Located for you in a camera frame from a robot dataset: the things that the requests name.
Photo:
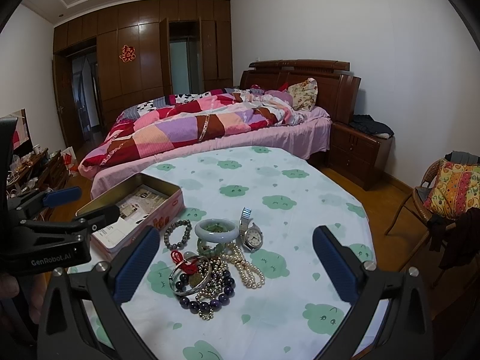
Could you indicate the red double happiness decoration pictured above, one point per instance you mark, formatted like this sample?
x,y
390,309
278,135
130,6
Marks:
x,y
127,54

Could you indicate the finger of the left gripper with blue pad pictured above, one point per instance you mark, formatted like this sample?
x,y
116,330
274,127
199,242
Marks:
x,y
91,222
48,198

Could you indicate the green jade bangle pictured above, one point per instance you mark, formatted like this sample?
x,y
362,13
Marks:
x,y
208,251

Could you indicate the silver bangle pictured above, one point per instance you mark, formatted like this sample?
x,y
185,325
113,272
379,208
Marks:
x,y
184,285

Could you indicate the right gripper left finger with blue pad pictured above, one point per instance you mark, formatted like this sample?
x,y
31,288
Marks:
x,y
82,316

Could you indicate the cluttered wooden side cabinet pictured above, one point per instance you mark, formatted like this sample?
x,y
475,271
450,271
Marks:
x,y
29,185

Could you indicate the left hand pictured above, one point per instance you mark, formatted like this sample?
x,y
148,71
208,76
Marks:
x,y
10,288

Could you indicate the wicker chair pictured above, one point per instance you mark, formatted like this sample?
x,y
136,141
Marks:
x,y
414,201

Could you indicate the dark clothes on nightstand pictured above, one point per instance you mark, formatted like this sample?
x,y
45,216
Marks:
x,y
366,124

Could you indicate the silver wristwatch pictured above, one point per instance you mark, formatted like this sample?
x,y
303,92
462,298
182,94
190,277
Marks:
x,y
251,236

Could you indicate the colourful patterned cushion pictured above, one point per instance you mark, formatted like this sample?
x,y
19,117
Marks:
x,y
456,190

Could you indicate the pink metal tin box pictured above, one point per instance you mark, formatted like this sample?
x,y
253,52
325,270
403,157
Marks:
x,y
158,219

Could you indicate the pale jade bangle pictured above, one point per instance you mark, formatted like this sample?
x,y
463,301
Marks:
x,y
219,231

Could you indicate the wooden bed with pink sheet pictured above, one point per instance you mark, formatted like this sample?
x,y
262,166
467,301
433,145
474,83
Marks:
x,y
337,91

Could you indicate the patchwork quilt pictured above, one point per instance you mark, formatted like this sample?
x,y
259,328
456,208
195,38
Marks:
x,y
188,123

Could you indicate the cloud pattern tablecloth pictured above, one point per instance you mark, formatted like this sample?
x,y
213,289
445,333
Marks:
x,y
296,311

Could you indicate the red cord jade pendant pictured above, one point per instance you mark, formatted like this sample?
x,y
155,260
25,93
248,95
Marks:
x,y
186,263

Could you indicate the floral pillow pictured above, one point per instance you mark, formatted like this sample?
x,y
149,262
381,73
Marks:
x,y
304,94

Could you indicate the television screen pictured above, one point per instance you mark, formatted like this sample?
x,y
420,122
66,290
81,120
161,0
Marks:
x,y
22,144

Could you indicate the wooden nightstand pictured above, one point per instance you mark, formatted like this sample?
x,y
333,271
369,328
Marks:
x,y
358,156

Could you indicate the dark wooden wardrobe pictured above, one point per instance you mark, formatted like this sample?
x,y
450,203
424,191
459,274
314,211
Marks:
x,y
144,25

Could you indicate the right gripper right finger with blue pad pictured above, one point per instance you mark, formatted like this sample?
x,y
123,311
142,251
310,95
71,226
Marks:
x,y
389,316

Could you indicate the red paper bag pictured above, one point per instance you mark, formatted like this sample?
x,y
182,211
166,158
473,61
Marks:
x,y
70,161

